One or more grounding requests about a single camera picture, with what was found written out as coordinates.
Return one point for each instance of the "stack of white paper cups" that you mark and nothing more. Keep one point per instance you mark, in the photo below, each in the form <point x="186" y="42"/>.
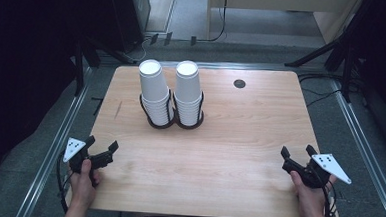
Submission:
<point x="189" y="115"/>
<point x="153" y="86"/>

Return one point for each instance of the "black tripod stand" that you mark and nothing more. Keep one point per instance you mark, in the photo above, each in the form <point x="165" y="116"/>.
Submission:
<point x="346" y="39"/>

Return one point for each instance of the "black cabinet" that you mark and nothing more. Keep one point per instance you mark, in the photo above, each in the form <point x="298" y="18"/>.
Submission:
<point x="125" y="15"/>

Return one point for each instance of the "person's left hand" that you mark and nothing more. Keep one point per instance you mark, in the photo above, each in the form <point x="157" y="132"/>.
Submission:
<point x="82" y="189"/>

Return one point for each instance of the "black metal stand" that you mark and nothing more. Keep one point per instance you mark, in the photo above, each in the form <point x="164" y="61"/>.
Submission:
<point x="79" y="66"/>

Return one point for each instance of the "dark round table grommet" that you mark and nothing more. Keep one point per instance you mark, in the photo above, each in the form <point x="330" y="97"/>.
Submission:
<point x="239" y="83"/>

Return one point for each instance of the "beige wooden furniture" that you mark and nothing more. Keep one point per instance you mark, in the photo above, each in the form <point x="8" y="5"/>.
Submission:
<point x="270" y="0"/>

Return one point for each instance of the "dark curtain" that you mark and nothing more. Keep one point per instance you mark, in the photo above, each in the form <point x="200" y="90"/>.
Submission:
<point x="19" y="62"/>

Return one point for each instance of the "aluminium floor rail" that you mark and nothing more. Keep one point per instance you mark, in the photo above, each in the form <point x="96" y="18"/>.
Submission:
<point x="363" y="137"/>
<point x="55" y="148"/>

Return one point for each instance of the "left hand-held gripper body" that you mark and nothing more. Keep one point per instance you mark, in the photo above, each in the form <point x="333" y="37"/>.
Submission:
<point x="75" y="149"/>

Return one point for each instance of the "person's right hand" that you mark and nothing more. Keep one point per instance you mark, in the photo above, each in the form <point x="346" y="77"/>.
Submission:
<point x="311" y="203"/>

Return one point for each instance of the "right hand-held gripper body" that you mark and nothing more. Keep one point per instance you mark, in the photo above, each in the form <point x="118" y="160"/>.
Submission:
<point x="328" y="164"/>

